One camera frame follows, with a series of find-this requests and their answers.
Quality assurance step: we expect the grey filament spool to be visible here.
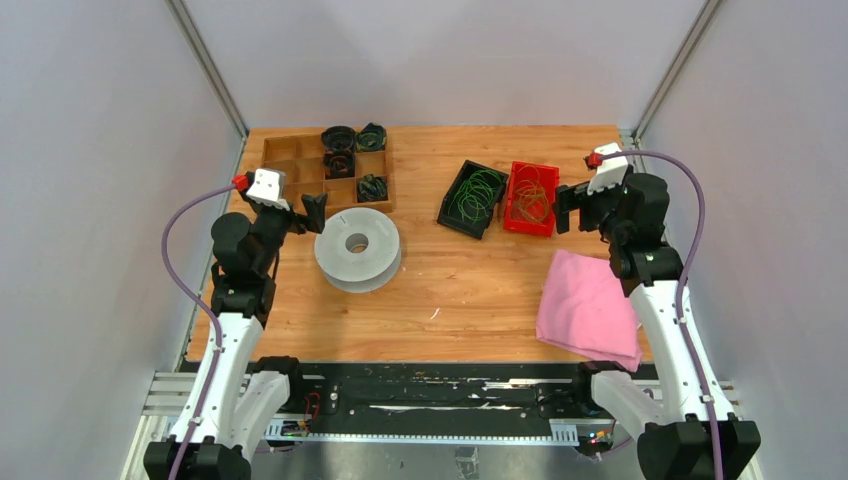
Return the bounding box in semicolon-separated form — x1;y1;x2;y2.
314;207;402;294

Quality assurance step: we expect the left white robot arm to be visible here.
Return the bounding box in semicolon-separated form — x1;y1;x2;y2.
143;194;327;479

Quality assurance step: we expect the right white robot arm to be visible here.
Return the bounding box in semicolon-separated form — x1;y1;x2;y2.
554;173;761;479

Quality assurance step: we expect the red plastic bin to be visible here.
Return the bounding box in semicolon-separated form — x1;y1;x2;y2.
502;161;560;237

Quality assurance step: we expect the black item in tray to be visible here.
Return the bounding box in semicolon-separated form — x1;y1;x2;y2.
322;151;355;179

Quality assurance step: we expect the wooden compartment tray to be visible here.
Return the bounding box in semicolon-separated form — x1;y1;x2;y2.
261;133;396;217

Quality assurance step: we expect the dark cloth roll in tray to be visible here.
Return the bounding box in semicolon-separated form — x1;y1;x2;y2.
356;174;388;203

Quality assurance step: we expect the dark patterned cloth roll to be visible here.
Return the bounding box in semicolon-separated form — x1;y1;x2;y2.
356;122;387;152

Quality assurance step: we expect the black plastic bin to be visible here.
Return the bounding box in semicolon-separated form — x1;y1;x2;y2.
437;160;509;240

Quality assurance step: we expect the pink cloth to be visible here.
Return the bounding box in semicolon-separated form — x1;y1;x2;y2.
535;250;643;372

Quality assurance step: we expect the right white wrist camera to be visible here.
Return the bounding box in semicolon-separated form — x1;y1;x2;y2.
586;142;629;195

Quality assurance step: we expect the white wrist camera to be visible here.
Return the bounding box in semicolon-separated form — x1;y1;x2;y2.
246;168;291;211
586;142;629;195

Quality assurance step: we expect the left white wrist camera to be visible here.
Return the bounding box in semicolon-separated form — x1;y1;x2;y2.
246;168;291;211

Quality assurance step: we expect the green wire in black bin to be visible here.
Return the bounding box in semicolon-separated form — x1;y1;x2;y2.
447;168;504;226

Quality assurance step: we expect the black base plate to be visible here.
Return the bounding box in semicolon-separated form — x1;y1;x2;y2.
279;362;614;439

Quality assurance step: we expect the aluminium frame rail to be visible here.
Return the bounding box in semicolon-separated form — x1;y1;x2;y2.
120;1;249;479

